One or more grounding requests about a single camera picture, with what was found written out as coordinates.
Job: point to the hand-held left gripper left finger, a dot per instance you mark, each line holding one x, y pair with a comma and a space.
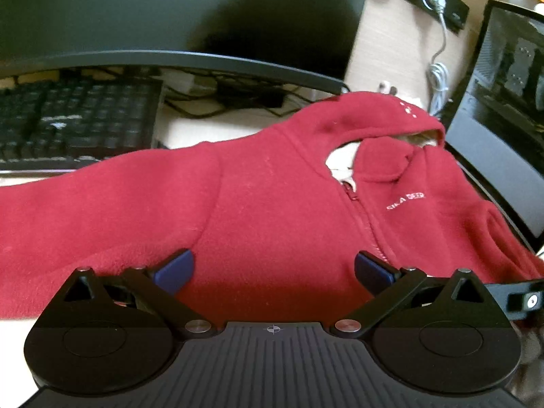
176, 270

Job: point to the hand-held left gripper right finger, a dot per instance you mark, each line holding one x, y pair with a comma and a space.
372, 273

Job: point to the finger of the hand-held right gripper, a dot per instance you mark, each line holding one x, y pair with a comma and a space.
516, 297

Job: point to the red fleece hoodie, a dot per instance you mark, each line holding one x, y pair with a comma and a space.
263, 204

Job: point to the black keyboard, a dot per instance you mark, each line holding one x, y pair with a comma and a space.
76, 123

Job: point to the black laptop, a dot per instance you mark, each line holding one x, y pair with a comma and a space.
501, 106

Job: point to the dark computer monitor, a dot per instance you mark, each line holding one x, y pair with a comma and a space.
170, 8

